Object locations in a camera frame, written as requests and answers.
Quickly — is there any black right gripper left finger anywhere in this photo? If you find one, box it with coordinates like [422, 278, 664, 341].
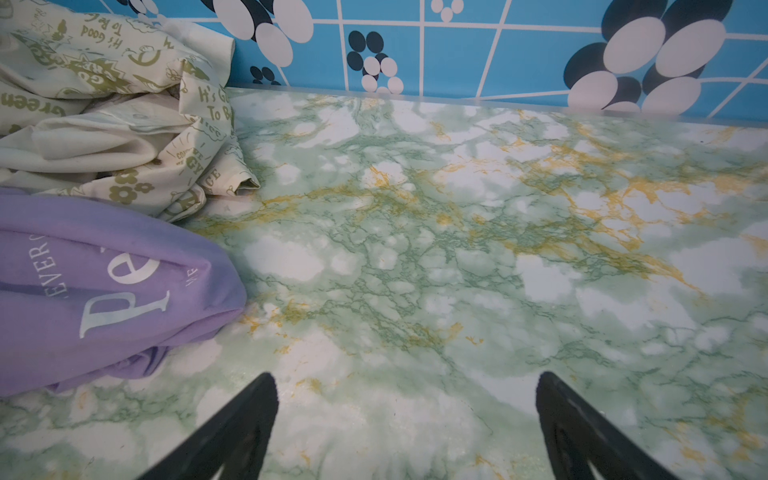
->
[141, 372, 279, 479]

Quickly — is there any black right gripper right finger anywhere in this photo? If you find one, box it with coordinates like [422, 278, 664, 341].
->
[536, 371, 676, 480]

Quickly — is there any purple printed cloth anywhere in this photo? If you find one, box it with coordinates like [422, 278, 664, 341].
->
[1, 188, 247, 397]

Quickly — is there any cream green-printed cloth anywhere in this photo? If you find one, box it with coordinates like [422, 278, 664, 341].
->
[1, 1, 259, 222]

